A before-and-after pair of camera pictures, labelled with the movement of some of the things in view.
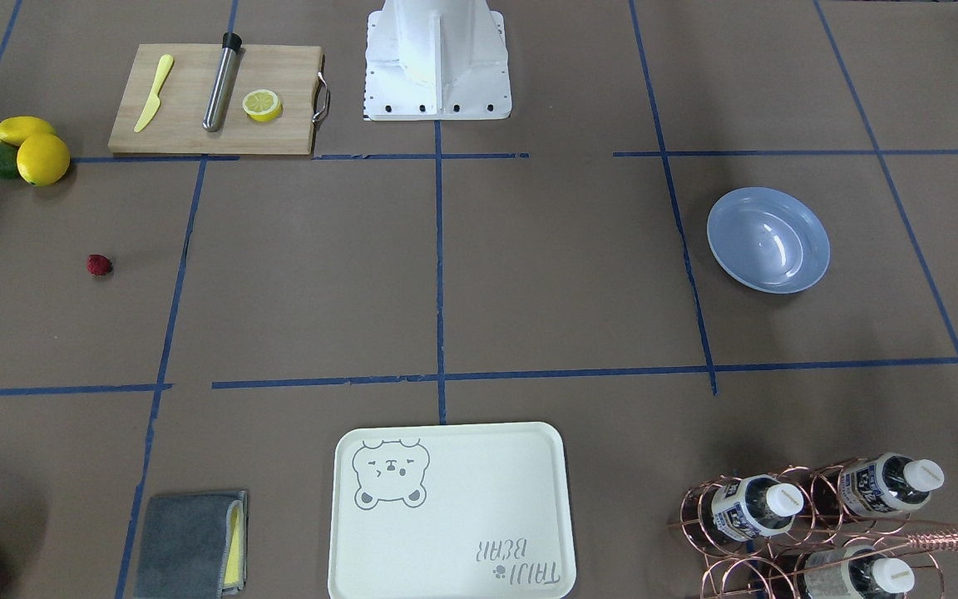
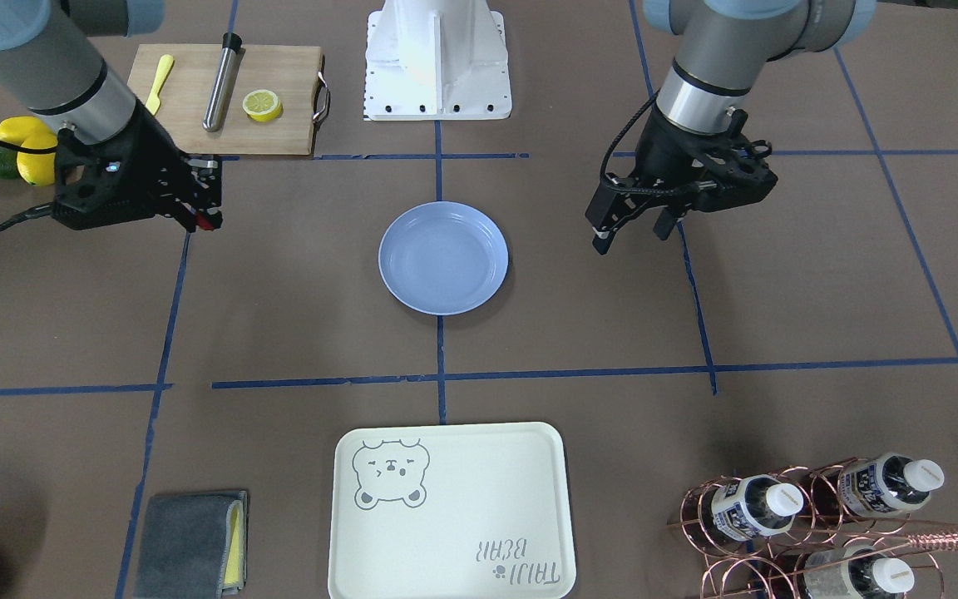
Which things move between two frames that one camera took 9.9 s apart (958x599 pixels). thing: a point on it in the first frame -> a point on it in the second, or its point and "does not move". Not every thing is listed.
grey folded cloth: x=194 y=547 does not move
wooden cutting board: x=175 y=124 does not move
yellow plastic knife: x=165 y=63 does not move
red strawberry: x=98 y=264 -> x=203 y=222
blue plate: x=767 y=240 -> x=443 y=258
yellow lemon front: x=42 y=159 does not move
